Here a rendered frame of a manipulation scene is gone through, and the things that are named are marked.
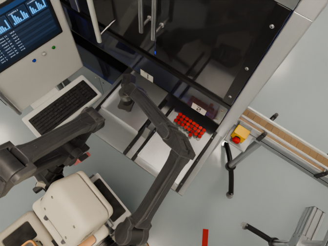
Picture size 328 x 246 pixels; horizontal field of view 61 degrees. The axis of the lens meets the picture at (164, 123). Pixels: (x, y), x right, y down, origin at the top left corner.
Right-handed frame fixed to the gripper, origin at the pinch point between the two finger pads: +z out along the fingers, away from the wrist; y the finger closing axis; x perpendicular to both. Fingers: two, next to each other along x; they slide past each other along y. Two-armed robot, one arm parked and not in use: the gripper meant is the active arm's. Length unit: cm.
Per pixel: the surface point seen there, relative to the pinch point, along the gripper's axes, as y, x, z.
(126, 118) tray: -4.0, 0.8, 8.5
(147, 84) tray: 21.0, -1.6, 10.6
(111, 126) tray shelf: -11.6, 6.3, 8.1
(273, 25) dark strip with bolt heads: 15, -47, -74
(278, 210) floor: -7, -126, 98
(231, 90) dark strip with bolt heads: 12, -46, -34
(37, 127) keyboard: -27, 46, 12
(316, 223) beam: -15, -129, 42
